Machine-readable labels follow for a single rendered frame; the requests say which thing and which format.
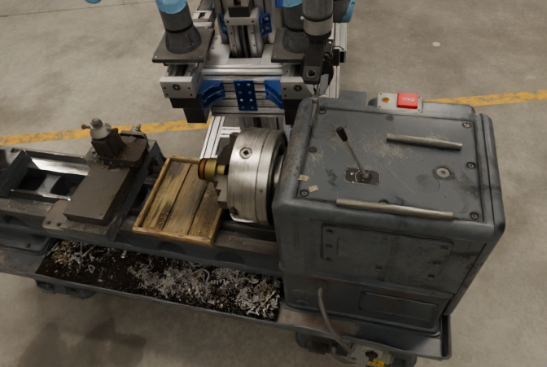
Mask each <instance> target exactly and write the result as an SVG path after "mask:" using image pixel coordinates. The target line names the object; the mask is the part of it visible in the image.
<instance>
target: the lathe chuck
mask: <svg viewBox="0 0 547 367"><path fill-rule="evenodd" d="M245 129H252V130H249V131H245V130H244V129H242V130H241V131H240V133H239V134H238V136H237V138H236V141H235V143H234V147H233V150H232V153H231V157H230V164H229V169H228V176H227V187H226V197H227V206H228V208H231V207H234V208H235V209H238V215H237V216H236V215H234V214H232V213H230V216H231V218H232V219H233V220H234V221H241V222H247V223H252V224H258V225H260V223H259V222H258V220H257V217H256V177H257V171H258V166H259V161H260V154H261V151H262V148H263V145H264V143H265V139H266V137H267V135H268V133H269V132H270V131H271V130H272V129H262V128H254V127H245ZM245 148H249V149H250V150H251V151H252V154H251V155H250V156H249V157H247V158H243V157H242V156H241V151H242V150H243V149H245Z"/></svg>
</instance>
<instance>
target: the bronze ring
mask: <svg viewBox="0 0 547 367"><path fill-rule="evenodd" d="M228 169H229V165H226V164H218V163H217V158H213V157H210V158H202V159H201V160H200V161H199V165H198V177H199V179H202V180H205V181H208V182H213V178H214V177H215V175H216V174H219V175H226V176H228Z"/></svg>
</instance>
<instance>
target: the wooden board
mask: <svg viewBox="0 0 547 367"><path fill-rule="evenodd" d="M199 160H200V159H199V158H191V157H184V156H178V155H169V156H168V158H167V159H166V161H165V163H164V166H163V168H162V169H163V170H162V169H161V171H160V175H159V177H158V178H157V180H156V182H155V184H154V186H153V189H152V191H151V193H150V195H149V197H148V199H147V201H146V203H145V205H144V207H143V209H142V210H141V212H140V214H139V216H138V219H137V220H136V222H135V224H134V227H133V228H132V231H133V232H134V233H135V234H136V235H141V236H146V237H151V238H161V239H164V240H169V241H174V242H183V243H186V242H187V243H190V244H195V245H200V246H206V247H213V244H214V242H215V239H216V237H217V233H218V230H219V228H220V225H221V222H222V219H223V216H224V214H225V208H219V207H218V206H219V205H218V206H217V204H218V202H217V200H218V197H219V196H217V191H216V189H215V187H214V186H213V185H212V182H208V181H205V180H202V179H199V177H198V169H197V168H198V165H199ZM172 162H176V163H172ZM192 164H193V165H192ZM176 165H177V167H176ZM178 165H179V166H178ZM188 165H189V166H188ZM191 165H192V166H191ZM171 166H172V168H171ZM174 167H175V168H174ZM172 170H173V172H172ZM180 170H181V171H180ZM166 174H167V176H166ZM175 175H176V176H175ZM179 175H180V176H179ZM166 178H167V179H166ZM171 178H172V180H171ZM182 181H183V182H182ZM205 184H207V185H208V186H206V185H205ZM206 192H208V193H207V194H206ZM214 192H215V194H214ZM210 193H211V194H210ZM209 196H210V197H209ZM213 196H214V197H213ZM208 197H209V198H208ZM178 201H179V202H178ZM207 202H208V203H207ZM213 202H214V203H213ZM205 203H206V204H205ZM209 204H210V205H209ZM154 205H155V206H154ZM202 205H203V206H202ZM210 206H211V207H210ZM212 206H214V207H212ZM159 208H160V210H159ZM201 208H202V209H201ZM214 208H215V209H214ZM217 208H218V209H217ZM151 209H152V210H151ZM210 209H211V210H210ZM166 213H169V214H166ZM175 213H176V214H175ZM202 213H203V215H202ZM213 213H214V214H213ZM215 213H216V214H215ZM149 214H150V215H149ZM171 214H172V215H171ZM177 214H178V215H177ZM197 214H198V215H197ZM208 214H209V215H208ZM160 215H161V216H162V217H163V216H164V218H163V219H162V218H161V216H160ZM212 215H213V216H215V217H213V216H212ZM147 216H148V217H147ZM200 216H201V217H202V218H203V219H202V218H201V217H200ZM146 217H147V218H146ZM165 217H166V218H165ZM170 217H171V218H170ZM206 217H207V218H206ZM193 218H194V219H195V221H193V220H194V219H193ZM204 218H206V219H205V221H204ZM145 219H146V220H145ZM147 219H148V220H147ZM170 219H173V220H170ZM174 219H175V220H174ZM139 220H140V221H139ZM163 221H164V222H163ZM166 221H167V223H165V222H166ZM183 221H185V222H183ZM201 221H202V222H201ZM209 221H210V222H209ZM150 222H151V223H150ZM160 222H163V223H160ZM205 222H206V223H205ZM215 222H216V223H215ZM143 223H144V224H143ZM145 223H146V224H145ZM149 223H150V224H149ZM152 223H153V224H152ZM209 223H210V224H209ZM210 225H211V226H210ZM146 226H148V227H151V228H149V229H148V228H147V227H146ZM153 226H155V227H154V228H153ZM161 226H162V227H161ZM189 226H190V228H189ZM196 226H197V227H196ZM204 226H205V227H204ZM156 227H157V229H155V228H156ZM179 228H180V229H179ZM206 228H207V229H206ZM210 228H211V229H210ZM162 229H163V231H162ZM203 229H204V230H203ZM147 230H148V231H147ZM190 230H191V231H190ZM206 230H207V231H206ZM164 231H165V232H164ZM175 231H176V232H175ZM186 231H188V232H186ZM198 231H200V233H199V232H198ZM204 231H206V233H205V232H204ZM208 231H210V232H208ZM173 232H174V233H173ZM197 232H198V233H199V235H198V233H197ZM203 232H204V233H203ZM190 233H191V234H190ZM201 234H203V236H202V235H201ZM207 236H208V238H205V237H207Z"/></svg>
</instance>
